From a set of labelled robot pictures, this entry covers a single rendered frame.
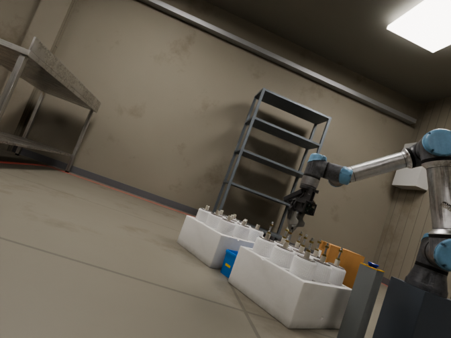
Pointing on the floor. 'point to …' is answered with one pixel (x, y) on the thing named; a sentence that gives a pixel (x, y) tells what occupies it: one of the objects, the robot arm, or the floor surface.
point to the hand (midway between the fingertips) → (290, 228)
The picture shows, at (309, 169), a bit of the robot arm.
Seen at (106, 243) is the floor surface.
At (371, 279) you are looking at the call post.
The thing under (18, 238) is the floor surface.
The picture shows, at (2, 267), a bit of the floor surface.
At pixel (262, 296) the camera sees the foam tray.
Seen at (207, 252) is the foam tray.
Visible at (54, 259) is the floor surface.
